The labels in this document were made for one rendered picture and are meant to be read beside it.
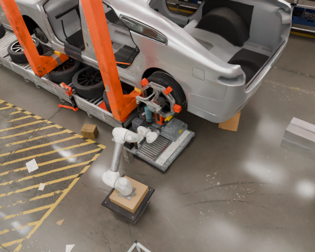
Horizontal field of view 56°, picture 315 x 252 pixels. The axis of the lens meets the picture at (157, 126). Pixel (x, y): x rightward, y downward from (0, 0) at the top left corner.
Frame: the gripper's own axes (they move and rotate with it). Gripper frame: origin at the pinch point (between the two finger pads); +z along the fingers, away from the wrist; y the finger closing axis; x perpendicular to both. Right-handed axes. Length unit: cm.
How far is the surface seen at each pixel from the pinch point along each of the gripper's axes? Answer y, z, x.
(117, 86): -10, -19, 80
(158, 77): 22, 21, 56
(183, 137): -33, 27, -45
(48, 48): -276, 61, 230
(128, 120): -79, -3, 27
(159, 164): -34, -34, -45
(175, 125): -34, 31, -23
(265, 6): 91, 200, 36
